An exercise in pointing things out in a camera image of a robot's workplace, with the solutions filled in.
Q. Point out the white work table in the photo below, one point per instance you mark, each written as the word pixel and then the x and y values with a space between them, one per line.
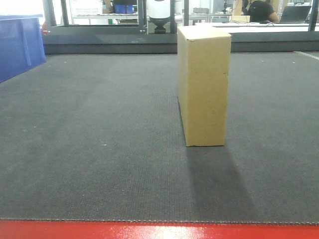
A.
pixel 238 27

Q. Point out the tan cardboard box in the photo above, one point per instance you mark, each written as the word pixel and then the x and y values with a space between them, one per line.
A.
pixel 203 53

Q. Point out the white black cylindrical robot base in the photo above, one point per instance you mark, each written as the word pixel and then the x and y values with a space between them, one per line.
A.
pixel 159 14

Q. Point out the dark grey conveyor belt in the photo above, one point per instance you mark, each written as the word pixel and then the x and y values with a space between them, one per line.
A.
pixel 99 138

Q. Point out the black laptop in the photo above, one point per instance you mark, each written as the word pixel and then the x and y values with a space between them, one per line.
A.
pixel 294 14

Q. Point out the red conveyor front edge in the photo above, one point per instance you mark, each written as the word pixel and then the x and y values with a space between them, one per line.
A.
pixel 11 229

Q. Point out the blue plastic bin left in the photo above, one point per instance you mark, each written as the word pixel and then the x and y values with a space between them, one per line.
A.
pixel 21 44

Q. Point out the black metal frame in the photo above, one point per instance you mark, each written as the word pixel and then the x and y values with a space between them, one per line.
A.
pixel 104 39

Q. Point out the person in black shirt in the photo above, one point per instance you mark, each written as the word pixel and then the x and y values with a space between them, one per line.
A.
pixel 260 11

